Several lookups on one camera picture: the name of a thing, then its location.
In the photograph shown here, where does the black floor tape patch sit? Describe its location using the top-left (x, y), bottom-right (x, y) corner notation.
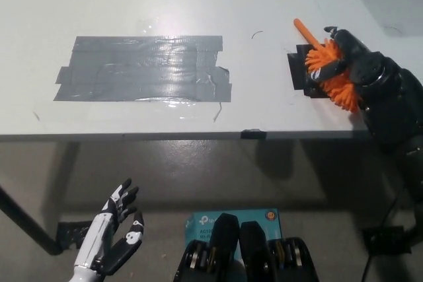
top-left (361, 225), bottom-right (406, 254)

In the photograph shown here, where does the grey duct tape patch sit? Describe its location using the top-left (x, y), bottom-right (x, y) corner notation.
top-left (52, 35), bottom-right (233, 103)

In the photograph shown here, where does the teal router box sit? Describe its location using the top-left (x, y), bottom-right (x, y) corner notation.
top-left (183, 208), bottom-right (283, 263)

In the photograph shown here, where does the black tape square patch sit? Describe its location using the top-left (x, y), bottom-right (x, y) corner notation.
top-left (286, 44), bottom-right (331, 100)

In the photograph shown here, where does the orange duster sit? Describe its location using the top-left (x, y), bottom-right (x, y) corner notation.
top-left (292, 17), bottom-right (360, 114)

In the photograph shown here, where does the black cable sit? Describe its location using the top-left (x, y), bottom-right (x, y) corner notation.
top-left (361, 194), bottom-right (399, 282)

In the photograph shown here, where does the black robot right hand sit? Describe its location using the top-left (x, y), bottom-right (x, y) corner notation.
top-left (306, 26), bottom-right (423, 147)

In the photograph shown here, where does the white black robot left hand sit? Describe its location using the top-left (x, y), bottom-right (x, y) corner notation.
top-left (73, 178), bottom-right (145, 276)

